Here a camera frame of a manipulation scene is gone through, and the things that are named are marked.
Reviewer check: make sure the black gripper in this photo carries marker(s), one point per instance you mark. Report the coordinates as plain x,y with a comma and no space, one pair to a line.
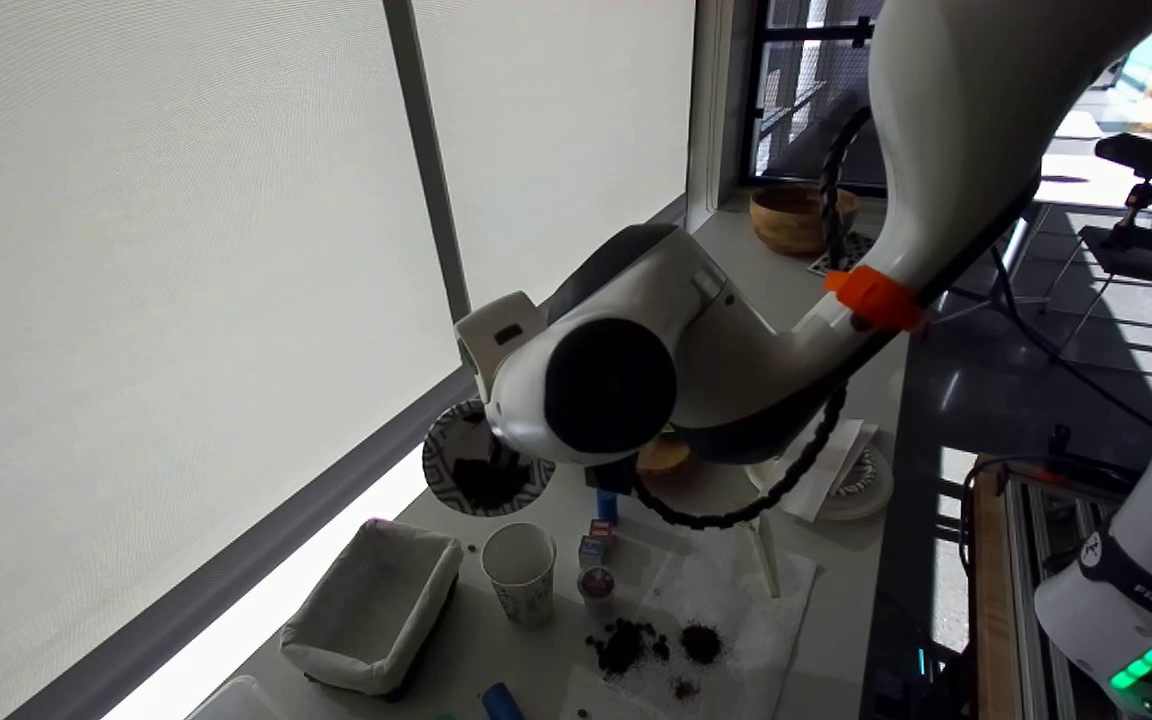
612,479

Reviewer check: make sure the patterned paper bowl with beans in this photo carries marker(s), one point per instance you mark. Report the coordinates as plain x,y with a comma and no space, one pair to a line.
477,472

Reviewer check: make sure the white patterned paper cup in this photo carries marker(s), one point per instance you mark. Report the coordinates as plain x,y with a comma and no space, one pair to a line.
522,580

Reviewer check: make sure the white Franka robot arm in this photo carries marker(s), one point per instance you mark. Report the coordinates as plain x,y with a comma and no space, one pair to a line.
977,133

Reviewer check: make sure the tiny clear cup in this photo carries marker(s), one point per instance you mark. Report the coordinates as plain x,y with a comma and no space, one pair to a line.
596,585

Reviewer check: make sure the spilled beans pile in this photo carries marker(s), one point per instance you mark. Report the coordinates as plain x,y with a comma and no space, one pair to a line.
623,646

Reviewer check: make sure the brown wooden tray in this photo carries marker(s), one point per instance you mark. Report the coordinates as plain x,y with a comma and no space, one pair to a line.
664,458

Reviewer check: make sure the dark bean clump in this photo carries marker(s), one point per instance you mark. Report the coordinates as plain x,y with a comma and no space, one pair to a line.
702,646

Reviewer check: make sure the white paper towel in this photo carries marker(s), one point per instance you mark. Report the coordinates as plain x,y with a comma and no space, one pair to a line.
760,642

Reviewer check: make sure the folded white napkin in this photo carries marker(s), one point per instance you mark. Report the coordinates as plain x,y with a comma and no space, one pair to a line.
837,472

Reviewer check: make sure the grey rectangular food tray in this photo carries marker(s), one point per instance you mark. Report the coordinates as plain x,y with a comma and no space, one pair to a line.
379,603

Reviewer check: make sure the wooden bowl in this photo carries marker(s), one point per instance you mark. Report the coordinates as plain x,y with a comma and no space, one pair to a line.
788,221

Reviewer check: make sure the grey window mullion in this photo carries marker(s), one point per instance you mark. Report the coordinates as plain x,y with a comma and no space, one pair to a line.
439,200

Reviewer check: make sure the white roller blind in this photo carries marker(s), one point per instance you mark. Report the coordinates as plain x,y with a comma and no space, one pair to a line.
139,265
550,133

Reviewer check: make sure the wooden plank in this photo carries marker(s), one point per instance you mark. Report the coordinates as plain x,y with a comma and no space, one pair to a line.
994,603

